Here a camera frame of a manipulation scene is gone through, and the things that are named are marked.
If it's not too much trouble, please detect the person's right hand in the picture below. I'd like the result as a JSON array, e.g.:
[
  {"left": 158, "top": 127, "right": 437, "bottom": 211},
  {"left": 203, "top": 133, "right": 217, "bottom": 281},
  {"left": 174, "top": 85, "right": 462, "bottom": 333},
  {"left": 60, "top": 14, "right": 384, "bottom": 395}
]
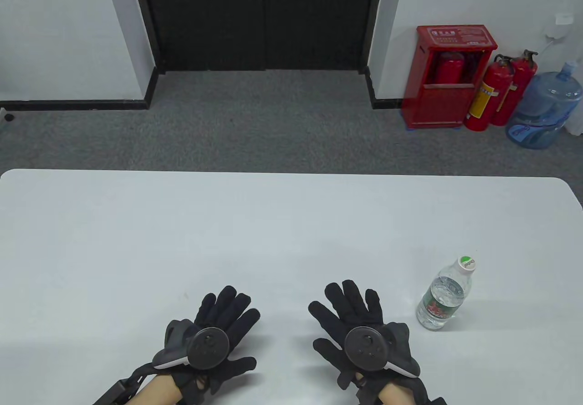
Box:
[{"left": 308, "top": 280, "right": 429, "bottom": 402}]

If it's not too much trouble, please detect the person's left hand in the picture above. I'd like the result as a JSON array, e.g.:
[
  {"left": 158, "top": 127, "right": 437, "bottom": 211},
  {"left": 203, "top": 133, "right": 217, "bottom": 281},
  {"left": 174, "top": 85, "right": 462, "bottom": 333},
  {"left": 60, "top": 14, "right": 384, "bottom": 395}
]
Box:
[{"left": 171, "top": 286, "right": 261, "bottom": 395}]

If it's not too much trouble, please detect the clear mineral water bottle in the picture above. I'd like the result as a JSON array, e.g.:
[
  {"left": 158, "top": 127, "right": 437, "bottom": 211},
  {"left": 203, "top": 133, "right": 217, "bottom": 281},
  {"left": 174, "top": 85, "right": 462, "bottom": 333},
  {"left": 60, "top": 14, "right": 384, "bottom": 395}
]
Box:
[{"left": 416, "top": 256, "right": 477, "bottom": 331}]

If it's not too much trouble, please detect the person's right forearm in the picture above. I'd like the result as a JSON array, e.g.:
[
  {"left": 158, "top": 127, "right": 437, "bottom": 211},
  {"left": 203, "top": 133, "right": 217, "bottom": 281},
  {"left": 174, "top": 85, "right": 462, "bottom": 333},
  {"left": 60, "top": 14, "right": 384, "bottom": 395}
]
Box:
[{"left": 377, "top": 384, "right": 402, "bottom": 405}]

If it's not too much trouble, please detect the person's left forearm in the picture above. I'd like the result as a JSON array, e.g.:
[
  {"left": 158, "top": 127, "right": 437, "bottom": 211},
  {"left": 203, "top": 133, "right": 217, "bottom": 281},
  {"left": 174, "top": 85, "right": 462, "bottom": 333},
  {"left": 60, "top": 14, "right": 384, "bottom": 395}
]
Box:
[{"left": 136, "top": 373, "right": 184, "bottom": 405}]

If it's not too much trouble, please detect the blue water jug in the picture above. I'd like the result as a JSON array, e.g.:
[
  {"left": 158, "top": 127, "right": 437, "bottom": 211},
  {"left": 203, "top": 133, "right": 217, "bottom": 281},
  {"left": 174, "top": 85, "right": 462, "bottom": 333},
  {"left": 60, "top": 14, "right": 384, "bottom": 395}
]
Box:
[{"left": 506, "top": 62, "right": 583, "bottom": 149}]

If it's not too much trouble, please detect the black left hand controller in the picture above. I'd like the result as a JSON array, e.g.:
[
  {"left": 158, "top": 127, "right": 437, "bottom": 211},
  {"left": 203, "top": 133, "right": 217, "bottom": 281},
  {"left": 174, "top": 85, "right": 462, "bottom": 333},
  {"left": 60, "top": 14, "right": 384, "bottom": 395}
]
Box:
[{"left": 153, "top": 319, "right": 230, "bottom": 370}]

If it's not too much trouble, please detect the black hand controller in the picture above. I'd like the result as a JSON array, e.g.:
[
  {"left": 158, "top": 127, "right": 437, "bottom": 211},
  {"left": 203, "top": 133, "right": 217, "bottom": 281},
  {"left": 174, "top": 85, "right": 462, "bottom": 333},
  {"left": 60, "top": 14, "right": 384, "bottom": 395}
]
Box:
[
  {"left": 153, "top": 319, "right": 230, "bottom": 370},
  {"left": 344, "top": 322, "right": 422, "bottom": 378}
]

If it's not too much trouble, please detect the black right hand controller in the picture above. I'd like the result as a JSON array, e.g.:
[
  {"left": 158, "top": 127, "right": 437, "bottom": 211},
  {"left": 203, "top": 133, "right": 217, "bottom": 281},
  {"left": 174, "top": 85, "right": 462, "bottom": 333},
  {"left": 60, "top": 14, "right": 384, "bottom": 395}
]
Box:
[{"left": 344, "top": 322, "right": 422, "bottom": 378}]

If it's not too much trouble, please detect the red fire extinguisher cabinet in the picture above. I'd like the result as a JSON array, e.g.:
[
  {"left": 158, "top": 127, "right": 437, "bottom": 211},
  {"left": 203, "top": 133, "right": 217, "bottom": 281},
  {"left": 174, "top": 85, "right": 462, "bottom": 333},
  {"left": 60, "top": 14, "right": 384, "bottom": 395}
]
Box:
[{"left": 401, "top": 25, "right": 498, "bottom": 130}]

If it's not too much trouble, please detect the red extinguisher yellow label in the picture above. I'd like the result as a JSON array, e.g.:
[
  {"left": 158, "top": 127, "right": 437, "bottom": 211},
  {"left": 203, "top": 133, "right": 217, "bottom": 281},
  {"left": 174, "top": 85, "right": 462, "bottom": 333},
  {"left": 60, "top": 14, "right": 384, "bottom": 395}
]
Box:
[{"left": 464, "top": 54, "right": 514, "bottom": 131}]

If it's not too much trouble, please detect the red extinguisher inside cabinet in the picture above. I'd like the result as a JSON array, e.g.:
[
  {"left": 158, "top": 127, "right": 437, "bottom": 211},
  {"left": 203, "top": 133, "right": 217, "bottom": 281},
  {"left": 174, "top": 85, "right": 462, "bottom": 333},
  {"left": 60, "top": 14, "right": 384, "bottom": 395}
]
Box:
[{"left": 433, "top": 52, "right": 465, "bottom": 85}]

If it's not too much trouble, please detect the red fire extinguisher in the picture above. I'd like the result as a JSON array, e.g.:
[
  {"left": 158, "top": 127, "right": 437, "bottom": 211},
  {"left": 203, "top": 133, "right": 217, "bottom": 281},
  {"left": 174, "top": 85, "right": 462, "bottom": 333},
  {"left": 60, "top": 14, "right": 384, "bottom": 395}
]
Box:
[{"left": 491, "top": 50, "right": 539, "bottom": 126}]

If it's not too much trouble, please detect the black door leaf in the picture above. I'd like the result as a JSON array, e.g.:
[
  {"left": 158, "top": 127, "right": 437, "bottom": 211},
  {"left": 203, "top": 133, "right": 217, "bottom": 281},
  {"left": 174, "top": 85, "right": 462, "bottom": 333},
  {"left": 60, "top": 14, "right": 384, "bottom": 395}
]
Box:
[
  {"left": 266, "top": 0, "right": 387, "bottom": 72},
  {"left": 131, "top": 0, "right": 266, "bottom": 73}
]

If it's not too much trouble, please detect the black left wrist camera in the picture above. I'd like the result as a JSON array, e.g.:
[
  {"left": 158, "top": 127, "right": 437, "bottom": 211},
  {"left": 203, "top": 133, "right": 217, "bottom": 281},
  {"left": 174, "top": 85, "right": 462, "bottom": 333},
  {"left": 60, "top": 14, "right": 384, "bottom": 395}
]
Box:
[{"left": 91, "top": 363, "right": 174, "bottom": 405}]

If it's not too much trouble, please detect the white wall box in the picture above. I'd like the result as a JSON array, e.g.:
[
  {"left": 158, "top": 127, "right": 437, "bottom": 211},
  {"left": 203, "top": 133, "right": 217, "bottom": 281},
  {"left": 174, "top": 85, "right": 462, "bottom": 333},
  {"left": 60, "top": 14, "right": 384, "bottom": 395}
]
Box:
[{"left": 547, "top": 12, "right": 574, "bottom": 39}]

